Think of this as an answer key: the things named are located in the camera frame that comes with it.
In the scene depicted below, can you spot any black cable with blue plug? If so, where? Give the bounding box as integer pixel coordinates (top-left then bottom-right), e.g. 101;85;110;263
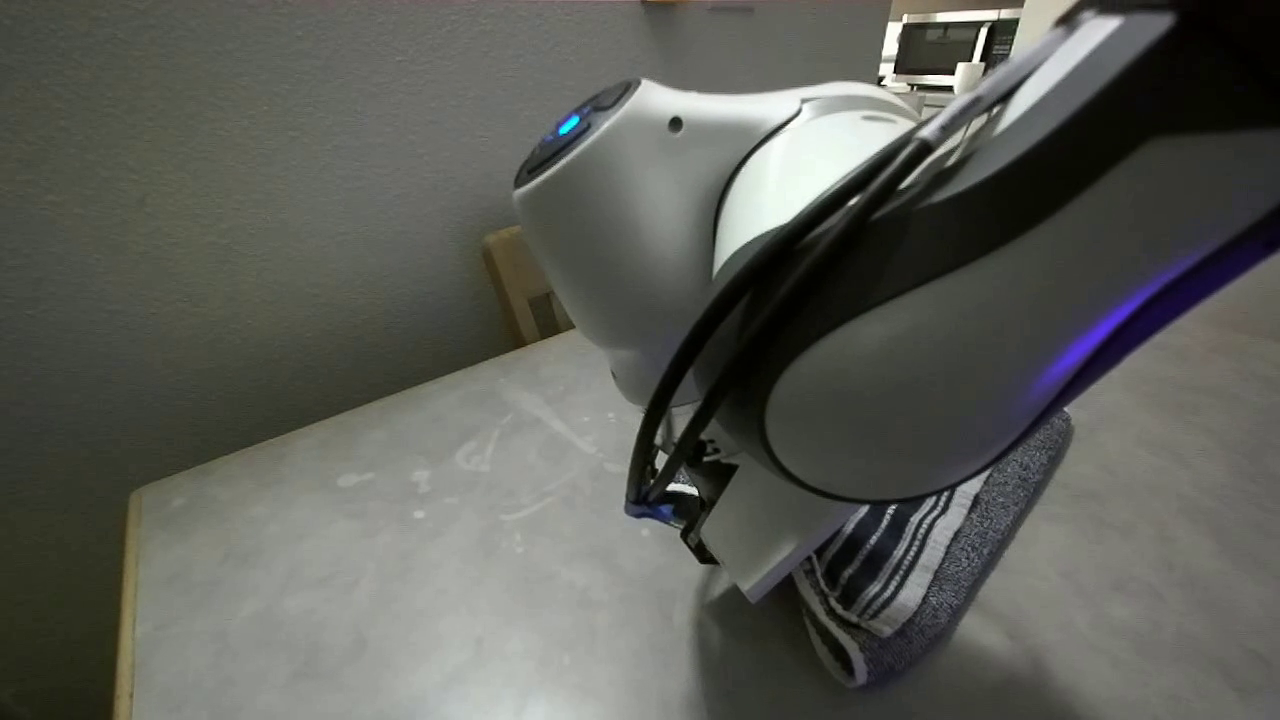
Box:
619;451;712;529

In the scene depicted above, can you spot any white microwave oven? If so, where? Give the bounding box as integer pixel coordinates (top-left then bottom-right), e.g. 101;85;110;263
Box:
876;9;1031;90

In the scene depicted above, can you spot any wooden chair with short slats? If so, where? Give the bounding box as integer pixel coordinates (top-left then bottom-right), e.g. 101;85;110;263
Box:
481;220;575;349

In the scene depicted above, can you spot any blue-grey striped towel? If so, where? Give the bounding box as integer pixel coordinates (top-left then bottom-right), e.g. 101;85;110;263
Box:
791;407;1077;693

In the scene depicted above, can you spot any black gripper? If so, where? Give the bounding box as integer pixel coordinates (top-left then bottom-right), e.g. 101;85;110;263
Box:
676;457;745;566

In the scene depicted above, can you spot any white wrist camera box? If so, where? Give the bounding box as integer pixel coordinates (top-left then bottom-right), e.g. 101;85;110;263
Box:
699;457;857;609

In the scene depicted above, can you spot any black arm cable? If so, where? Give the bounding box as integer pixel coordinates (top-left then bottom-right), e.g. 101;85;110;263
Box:
656;134;956;495
619;123;936;518

